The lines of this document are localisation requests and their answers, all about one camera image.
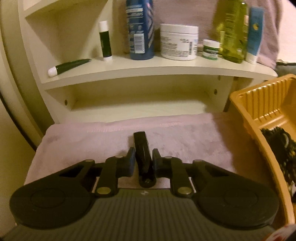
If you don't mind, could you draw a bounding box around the pale purple towel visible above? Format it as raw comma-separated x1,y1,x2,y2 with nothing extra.
24,112,278,193

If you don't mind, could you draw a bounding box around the orange plastic tray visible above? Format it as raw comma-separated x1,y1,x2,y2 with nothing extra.
229,74,296,226

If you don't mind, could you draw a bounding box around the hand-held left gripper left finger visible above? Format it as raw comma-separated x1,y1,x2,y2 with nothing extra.
59,146,136,198

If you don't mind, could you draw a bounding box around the blue spray bottle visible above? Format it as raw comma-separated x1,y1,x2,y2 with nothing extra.
125,0,155,61

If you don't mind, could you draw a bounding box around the black plastic clip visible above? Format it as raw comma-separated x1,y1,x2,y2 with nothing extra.
133,131,156,188

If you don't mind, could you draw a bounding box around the long brown bead necklace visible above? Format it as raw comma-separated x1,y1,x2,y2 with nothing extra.
261,126,296,194

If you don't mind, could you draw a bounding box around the white cream jar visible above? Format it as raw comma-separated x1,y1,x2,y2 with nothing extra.
160,23,199,61

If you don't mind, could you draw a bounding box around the green oil bottle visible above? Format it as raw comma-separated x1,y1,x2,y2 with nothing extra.
213,0,249,64

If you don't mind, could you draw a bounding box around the pink hanging towel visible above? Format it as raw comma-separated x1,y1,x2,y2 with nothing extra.
153,0,281,67

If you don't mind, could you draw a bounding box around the cream shelf unit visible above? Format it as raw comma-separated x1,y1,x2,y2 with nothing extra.
18,0,278,126

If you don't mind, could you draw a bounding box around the white lip balm stick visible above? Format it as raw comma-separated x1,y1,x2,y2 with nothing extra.
99,20,113,62

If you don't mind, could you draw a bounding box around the blue and white tube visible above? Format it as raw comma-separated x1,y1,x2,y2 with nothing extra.
245,6,265,65

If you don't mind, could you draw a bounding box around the small white jar green label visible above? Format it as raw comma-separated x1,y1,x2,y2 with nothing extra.
202,39,220,61

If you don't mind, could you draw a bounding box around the grey sofa cushion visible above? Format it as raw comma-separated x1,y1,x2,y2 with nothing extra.
275,60,296,77

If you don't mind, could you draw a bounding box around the green tube white cap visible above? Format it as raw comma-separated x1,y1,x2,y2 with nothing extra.
48,59,91,77

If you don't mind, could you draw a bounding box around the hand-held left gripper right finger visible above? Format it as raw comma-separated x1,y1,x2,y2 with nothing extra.
151,148,238,198

